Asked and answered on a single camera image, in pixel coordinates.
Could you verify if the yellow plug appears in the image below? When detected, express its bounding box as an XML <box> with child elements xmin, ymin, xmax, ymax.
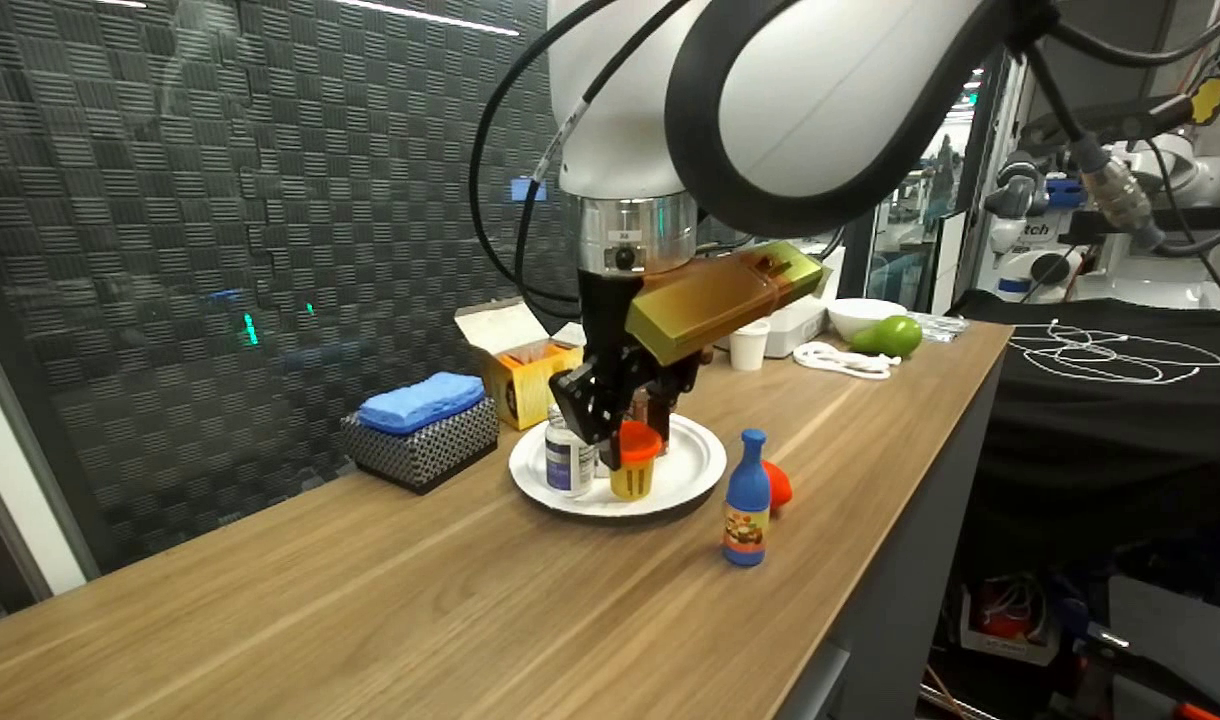
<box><xmin>1183</xmin><ymin>71</ymin><xmax>1220</xmax><ymax>133</ymax></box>

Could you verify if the white bowl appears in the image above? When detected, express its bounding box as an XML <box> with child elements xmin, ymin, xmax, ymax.
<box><xmin>824</xmin><ymin>294</ymin><xmax>912</xmax><ymax>345</ymax></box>

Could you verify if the white pill bottle blue label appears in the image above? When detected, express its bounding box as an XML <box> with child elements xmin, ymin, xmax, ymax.
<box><xmin>539</xmin><ymin>408</ymin><xmax>583</xmax><ymax>497</ymax></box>

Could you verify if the clear plastic bag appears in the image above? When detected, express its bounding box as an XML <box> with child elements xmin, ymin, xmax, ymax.
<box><xmin>905</xmin><ymin>308</ymin><xmax>970</xmax><ymax>345</ymax></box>

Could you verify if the grey cable metal connector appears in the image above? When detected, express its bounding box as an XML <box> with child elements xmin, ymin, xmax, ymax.
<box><xmin>1013</xmin><ymin>23</ymin><xmax>1172</xmax><ymax>258</ymax></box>

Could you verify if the white planter appliance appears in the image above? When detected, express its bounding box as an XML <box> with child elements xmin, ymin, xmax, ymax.
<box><xmin>762</xmin><ymin>240</ymin><xmax>849</xmax><ymax>361</ymax></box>

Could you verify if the black monitor panel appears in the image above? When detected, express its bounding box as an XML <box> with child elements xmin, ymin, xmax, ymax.
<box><xmin>1044</xmin><ymin>0</ymin><xmax>1181</xmax><ymax>135</ymax></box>

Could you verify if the blue folded cloth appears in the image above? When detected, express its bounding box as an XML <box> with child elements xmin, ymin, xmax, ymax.
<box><xmin>357</xmin><ymin>370</ymin><xmax>487</xmax><ymax>440</ymax></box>

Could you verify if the black table cover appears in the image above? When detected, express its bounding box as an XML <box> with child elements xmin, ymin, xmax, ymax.
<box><xmin>952</xmin><ymin>286</ymin><xmax>1220</xmax><ymax>536</ymax></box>

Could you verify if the red white box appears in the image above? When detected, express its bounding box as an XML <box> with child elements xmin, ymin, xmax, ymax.
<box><xmin>960</xmin><ymin>571</ymin><xmax>1058</xmax><ymax>664</ymax></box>

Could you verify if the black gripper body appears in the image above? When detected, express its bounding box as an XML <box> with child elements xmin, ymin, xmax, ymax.
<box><xmin>576</xmin><ymin>267</ymin><xmax>702</xmax><ymax>408</ymax></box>

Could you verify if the black metal post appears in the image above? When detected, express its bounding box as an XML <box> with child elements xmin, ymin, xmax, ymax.
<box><xmin>839</xmin><ymin>217</ymin><xmax>894</xmax><ymax>302</ymax></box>

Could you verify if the white rope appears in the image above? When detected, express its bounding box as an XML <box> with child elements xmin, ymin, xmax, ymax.
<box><xmin>791</xmin><ymin>338</ymin><xmax>899</xmax><ymax>384</ymax></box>

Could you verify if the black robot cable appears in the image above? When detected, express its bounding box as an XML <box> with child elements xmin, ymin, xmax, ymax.
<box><xmin>466</xmin><ymin>0</ymin><xmax>701</xmax><ymax>327</ymax></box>

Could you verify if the red toy strawberry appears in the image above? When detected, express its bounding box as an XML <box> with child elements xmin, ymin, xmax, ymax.
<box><xmin>758</xmin><ymin>458</ymin><xmax>795</xmax><ymax>517</ymax></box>

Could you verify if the thin white cable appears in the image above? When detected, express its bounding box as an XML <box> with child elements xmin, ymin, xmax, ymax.
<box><xmin>1006</xmin><ymin>317</ymin><xmax>1220</xmax><ymax>393</ymax></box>

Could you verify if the blue sponge on grey box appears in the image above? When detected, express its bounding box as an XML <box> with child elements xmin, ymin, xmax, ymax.
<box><xmin>341</xmin><ymin>398</ymin><xmax>505</xmax><ymax>497</ymax></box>

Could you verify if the open yellow cardboard box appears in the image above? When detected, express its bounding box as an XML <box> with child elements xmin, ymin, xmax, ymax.
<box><xmin>451</xmin><ymin>294</ymin><xmax>592</xmax><ymax>432</ymax></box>

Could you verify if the white paper cup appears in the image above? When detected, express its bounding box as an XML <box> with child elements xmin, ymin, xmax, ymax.
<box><xmin>723</xmin><ymin>317</ymin><xmax>776</xmax><ymax>378</ymax></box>

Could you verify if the yellow tub orange lid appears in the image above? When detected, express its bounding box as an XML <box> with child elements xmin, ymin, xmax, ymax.
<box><xmin>608</xmin><ymin>422</ymin><xmax>668</xmax><ymax>505</ymax></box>

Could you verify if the blue toy bottle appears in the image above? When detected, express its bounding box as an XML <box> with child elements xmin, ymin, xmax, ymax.
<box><xmin>720</xmin><ymin>423</ymin><xmax>776</xmax><ymax>571</ymax></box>

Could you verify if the white paper plate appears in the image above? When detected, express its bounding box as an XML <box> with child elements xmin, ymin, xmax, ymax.
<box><xmin>505</xmin><ymin>411</ymin><xmax>730</xmax><ymax>523</ymax></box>

